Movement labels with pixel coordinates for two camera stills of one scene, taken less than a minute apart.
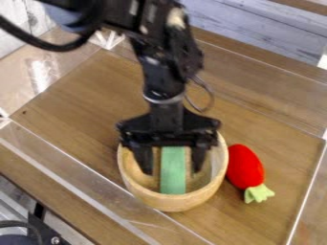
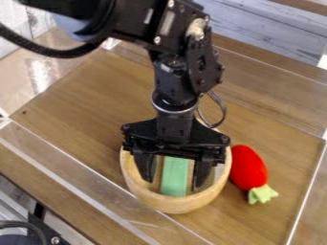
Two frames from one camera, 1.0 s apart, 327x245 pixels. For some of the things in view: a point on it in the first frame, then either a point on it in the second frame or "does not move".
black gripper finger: (197, 156) → (202, 172)
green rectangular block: (172, 169) does not move
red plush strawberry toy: (245, 173) does not move
